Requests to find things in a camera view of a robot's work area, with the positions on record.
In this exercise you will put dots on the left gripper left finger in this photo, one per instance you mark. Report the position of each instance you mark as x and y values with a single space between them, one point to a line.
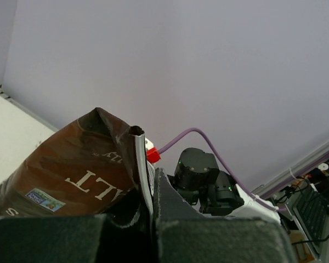
50 239

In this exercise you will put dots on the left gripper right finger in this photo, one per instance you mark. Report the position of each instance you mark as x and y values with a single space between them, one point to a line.
184 235

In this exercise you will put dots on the brown chip bag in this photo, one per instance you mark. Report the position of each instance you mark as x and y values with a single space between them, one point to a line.
94 165

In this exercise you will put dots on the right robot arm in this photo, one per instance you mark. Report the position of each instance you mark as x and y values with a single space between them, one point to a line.
198 180

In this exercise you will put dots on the laptop keyboard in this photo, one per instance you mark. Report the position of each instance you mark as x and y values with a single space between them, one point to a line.
310 212

